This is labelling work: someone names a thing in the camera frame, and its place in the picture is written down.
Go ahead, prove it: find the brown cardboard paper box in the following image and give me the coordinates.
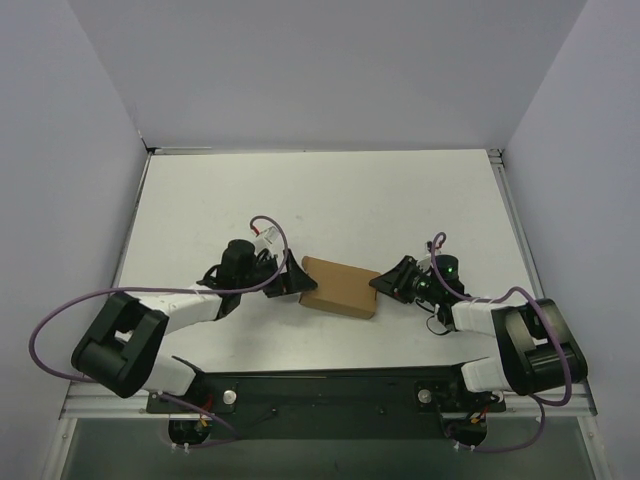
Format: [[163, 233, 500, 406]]
[[299, 256, 381, 320]]

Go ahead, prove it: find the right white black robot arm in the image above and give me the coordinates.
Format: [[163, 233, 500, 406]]
[[369, 253, 588, 407]]

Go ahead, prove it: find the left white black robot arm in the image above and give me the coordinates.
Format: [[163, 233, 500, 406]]
[[71, 239, 318, 412]]

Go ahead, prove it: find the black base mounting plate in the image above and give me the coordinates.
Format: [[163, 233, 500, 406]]
[[146, 365, 506, 447]]

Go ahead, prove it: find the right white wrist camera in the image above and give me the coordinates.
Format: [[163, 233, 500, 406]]
[[417, 241, 441, 272]]

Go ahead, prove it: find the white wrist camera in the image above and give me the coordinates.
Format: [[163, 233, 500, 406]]
[[253, 226, 281, 254], [417, 241, 441, 272]]

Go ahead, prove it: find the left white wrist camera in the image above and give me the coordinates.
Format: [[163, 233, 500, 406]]
[[253, 226, 281, 254]]

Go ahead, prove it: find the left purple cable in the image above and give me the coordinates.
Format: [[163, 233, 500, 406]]
[[28, 215, 290, 384]]

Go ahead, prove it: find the aluminium table frame rail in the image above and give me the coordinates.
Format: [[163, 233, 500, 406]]
[[487, 148, 598, 416]]

